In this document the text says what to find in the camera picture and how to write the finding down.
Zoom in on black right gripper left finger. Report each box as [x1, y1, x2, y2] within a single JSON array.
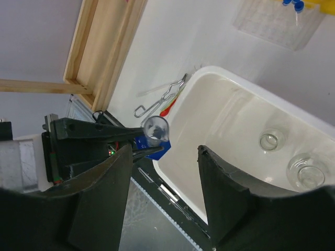
[[1, 145, 132, 250]]

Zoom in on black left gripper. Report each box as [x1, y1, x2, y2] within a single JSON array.
[[41, 118, 164, 184]]

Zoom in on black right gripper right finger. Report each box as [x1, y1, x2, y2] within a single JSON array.
[[198, 145, 334, 250]]

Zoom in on red orange stirring rod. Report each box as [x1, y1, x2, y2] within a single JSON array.
[[159, 90, 182, 117]]

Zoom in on small glass flask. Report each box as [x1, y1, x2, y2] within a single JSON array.
[[286, 153, 334, 192]]

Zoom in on small glass beaker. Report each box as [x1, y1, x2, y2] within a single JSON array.
[[259, 128, 285, 152]]

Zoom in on white plastic storage bin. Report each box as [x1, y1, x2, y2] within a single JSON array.
[[153, 66, 334, 221]]

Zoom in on clear plastic tube rack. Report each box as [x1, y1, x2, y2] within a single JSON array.
[[233, 1, 326, 51]]

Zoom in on blue capped test tube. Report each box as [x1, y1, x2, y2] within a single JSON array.
[[292, 0, 305, 26]]

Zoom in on yellow test tube rack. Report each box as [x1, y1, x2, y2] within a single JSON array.
[[272, 0, 335, 16]]

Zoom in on small green circuit board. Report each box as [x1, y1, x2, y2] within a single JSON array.
[[108, 141, 120, 156]]

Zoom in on metal crucible tongs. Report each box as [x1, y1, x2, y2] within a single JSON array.
[[133, 73, 189, 127]]

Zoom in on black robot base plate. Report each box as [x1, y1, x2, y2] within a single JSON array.
[[132, 158, 211, 250]]

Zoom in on wooden clothes rack frame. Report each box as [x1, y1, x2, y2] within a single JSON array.
[[1, 1, 147, 111]]

